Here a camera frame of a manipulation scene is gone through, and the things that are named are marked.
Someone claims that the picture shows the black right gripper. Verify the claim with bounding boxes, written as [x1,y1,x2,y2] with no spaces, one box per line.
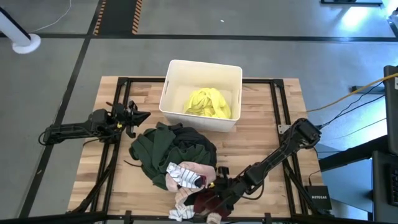
[205,166,242,210]

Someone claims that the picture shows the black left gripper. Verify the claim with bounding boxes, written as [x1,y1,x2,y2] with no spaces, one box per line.
[116,100,152,139]

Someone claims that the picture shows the maroon garment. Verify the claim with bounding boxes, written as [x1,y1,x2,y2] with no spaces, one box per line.
[192,189,233,218]

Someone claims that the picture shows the pink garment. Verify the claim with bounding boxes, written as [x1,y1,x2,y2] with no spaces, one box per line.
[164,161,218,208]

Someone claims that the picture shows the dark green knit garment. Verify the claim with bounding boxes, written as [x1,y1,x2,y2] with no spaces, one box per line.
[129,121,215,191]

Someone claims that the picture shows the white black striped cloth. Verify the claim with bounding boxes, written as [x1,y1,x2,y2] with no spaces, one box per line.
[165,161,203,189]
[169,203,196,222]

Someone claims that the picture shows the black garment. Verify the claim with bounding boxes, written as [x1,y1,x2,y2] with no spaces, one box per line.
[167,123,218,166]

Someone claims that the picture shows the yellow garment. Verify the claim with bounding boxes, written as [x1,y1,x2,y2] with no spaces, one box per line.
[183,87,233,120]

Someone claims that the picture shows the white plastic laundry bin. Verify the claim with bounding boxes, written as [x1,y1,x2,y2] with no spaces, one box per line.
[159,59,243,133]

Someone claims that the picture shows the black desk beam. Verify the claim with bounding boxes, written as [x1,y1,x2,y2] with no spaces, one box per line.
[318,134,389,172]

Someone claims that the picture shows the white pole with round base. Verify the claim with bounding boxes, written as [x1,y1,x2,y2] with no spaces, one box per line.
[0,6,42,55]

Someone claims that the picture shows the black computer tower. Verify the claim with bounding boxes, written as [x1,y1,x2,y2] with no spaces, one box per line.
[371,151,398,223]

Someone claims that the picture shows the black computer monitor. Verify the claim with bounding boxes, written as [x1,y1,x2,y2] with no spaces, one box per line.
[382,65,398,156]

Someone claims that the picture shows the black aluminium table frame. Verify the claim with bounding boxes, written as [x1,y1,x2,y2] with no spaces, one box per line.
[67,77,335,224]

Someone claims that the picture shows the black Netgear network switch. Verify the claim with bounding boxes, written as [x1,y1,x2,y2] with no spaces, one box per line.
[303,185,333,211]

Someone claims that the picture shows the thin white cable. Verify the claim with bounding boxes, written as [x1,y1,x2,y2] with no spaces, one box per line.
[29,0,73,34]

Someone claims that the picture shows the black cable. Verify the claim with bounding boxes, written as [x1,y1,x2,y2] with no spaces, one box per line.
[317,81,386,130]

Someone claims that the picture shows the yellow cable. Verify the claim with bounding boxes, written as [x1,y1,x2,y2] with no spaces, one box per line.
[306,72,398,113]

